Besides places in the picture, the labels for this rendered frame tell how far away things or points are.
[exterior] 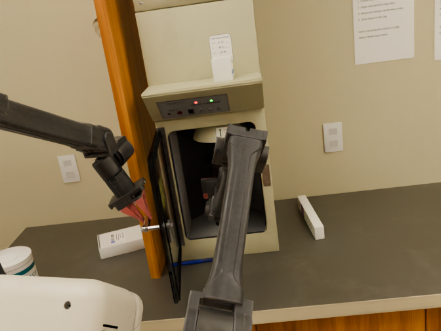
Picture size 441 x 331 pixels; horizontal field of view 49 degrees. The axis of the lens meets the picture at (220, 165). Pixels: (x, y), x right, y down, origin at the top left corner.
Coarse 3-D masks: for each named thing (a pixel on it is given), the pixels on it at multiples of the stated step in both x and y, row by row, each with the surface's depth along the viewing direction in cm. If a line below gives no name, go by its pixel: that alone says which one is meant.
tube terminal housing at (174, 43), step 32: (224, 0) 131; (160, 32) 134; (192, 32) 134; (224, 32) 133; (160, 64) 137; (192, 64) 137; (256, 64) 136; (192, 128) 143; (256, 128) 142; (192, 256) 157
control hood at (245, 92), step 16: (208, 80) 134; (240, 80) 127; (256, 80) 126; (144, 96) 128; (160, 96) 128; (176, 96) 129; (192, 96) 130; (240, 96) 131; (256, 96) 132; (224, 112) 138
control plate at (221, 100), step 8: (208, 96) 130; (216, 96) 130; (224, 96) 130; (160, 104) 132; (168, 104) 132; (176, 104) 132; (184, 104) 133; (192, 104) 133; (200, 104) 133; (208, 104) 134; (216, 104) 134; (224, 104) 134; (160, 112) 136; (168, 112) 136; (176, 112) 136; (184, 112) 136; (200, 112) 137; (208, 112) 137; (216, 112) 138
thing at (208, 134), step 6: (216, 126) 145; (222, 126) 145; (246, 126) 152; (198, 132) 149; (204, 132) 147; (210, 132) 146; (216, 132) 145; (222, 132) 145; (198, 138) 149; (204, 138) 147; (210, 138) 146; (216, 138) 145
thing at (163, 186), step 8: (152, 144) 125; (160, 144) 139; (160, 152) 136; (160, 160) 133; (160, 168) 131; (152, 176) 114; (160, 176) 128; (152, 184) 114; (160, 184) 126; (168, 184) 144; (160, 192) 123; (168, 192) 141; (168, 200) 138; (168, 208) 136; (160, 216) 117; (168, 216) 133; (160, 224) 118; (168, 232) 128; (176, 232) 147; (176, 240) 144; (176, 248) 141; (168, 256) 121; (176, 256) 138; (168, 264) 122; (176, 264) 135; (168, 272) 122; (176, 272) 132; (176, 288) 127
